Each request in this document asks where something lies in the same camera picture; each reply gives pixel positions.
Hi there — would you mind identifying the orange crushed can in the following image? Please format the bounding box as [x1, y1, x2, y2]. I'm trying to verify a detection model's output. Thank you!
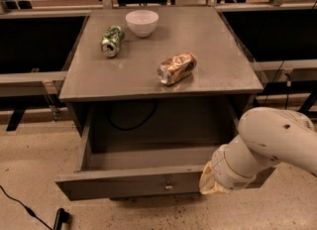
[158, 53, 197, 86]

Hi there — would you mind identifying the right metal rail barrier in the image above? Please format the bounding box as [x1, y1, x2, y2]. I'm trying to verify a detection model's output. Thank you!
[215, 3, 317, 118]

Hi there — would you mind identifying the black cable inside cabinet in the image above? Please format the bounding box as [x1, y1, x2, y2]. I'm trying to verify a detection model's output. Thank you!
[107, 98, 159, 132]

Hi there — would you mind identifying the left metal rail barrier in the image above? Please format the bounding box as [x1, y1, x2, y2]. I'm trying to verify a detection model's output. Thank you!
[0, 3, 91, 131]

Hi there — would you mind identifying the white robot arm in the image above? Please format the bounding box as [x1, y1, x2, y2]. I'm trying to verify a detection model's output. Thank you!
[199, 107, 317, 194]

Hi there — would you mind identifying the grey wooden cabinet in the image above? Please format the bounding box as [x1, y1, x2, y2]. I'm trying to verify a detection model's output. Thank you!
[59, 6, 263, 131]

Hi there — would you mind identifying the green crushed can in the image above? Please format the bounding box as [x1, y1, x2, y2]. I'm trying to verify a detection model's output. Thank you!
[100, 26, 125, 58]

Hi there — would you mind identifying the grey top drawer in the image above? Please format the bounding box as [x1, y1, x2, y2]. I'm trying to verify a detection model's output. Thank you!
[54, 103, 277, 202]

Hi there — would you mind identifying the metal rail barrier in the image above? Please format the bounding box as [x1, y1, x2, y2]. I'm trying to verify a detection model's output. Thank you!
[0, 3, 91, 131]
[215, 3, 317, 118]

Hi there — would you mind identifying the white bowl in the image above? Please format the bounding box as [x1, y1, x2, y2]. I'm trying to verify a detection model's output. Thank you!
[126, 10, 159, 38]

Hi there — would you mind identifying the black cable on floor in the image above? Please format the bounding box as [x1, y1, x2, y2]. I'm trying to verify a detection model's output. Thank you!
[0, 184, 71, 230]

